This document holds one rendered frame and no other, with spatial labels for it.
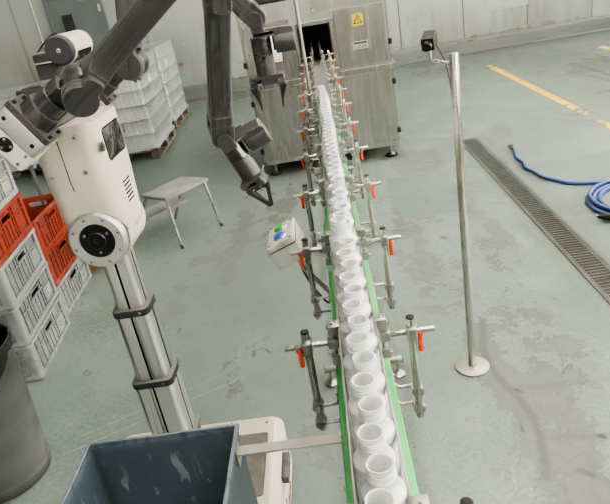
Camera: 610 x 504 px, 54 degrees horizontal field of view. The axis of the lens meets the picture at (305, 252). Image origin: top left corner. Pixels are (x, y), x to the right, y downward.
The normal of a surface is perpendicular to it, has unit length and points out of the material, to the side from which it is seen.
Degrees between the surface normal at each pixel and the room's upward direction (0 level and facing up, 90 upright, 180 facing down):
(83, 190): 101
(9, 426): 94
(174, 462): 90
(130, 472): 90
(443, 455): 0
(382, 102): 90
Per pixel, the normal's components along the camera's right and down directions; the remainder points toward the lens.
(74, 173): 0.00, 0.42
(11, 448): 0.78, 0.20
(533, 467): -0.16, -0.90
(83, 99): 0.31, 0.71
